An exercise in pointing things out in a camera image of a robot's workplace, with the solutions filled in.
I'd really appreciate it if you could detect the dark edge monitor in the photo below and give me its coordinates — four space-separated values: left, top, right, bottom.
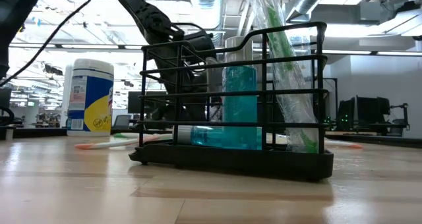
0 88 13 110

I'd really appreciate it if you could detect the black monitor group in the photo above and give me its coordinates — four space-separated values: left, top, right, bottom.
338 96 392 133

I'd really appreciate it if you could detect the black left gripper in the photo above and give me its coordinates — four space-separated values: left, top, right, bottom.
148 31 218 123

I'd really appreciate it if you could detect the black wire caddy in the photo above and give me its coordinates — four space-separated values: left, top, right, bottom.
128 21 334 182

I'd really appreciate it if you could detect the green white toothbrush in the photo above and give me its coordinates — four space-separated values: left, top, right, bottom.
113 132 141 140

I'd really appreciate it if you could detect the black camera cable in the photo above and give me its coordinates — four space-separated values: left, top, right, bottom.
0 0 108 87

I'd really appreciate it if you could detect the white blue yellow wipes canister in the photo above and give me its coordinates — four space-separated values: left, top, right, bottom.
67 58 115 138

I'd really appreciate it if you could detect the plastic-wrapped green toothbrush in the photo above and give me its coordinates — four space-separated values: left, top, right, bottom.
245 0 320 154

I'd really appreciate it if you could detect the orange white toothbrush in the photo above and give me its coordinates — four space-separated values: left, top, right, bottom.
74 134 174 151
324 138 364 150

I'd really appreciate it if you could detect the tall blue mouthwash bottle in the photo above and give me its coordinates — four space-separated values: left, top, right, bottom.
221 35 258 152

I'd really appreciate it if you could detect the black background monitor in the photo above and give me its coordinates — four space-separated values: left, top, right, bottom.
127 91 167 115

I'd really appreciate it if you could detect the grey chair back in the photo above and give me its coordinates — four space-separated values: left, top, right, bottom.
113 115 132 130

